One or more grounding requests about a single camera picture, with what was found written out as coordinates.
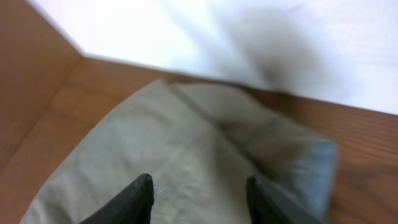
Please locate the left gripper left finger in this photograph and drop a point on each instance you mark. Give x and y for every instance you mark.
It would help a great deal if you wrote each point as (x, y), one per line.
(132, 205)

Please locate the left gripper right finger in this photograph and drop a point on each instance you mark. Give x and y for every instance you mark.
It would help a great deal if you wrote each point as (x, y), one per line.
(269, 205)

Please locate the khaki shorts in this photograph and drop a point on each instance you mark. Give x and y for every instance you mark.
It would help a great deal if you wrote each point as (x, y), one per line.
(200, 143)

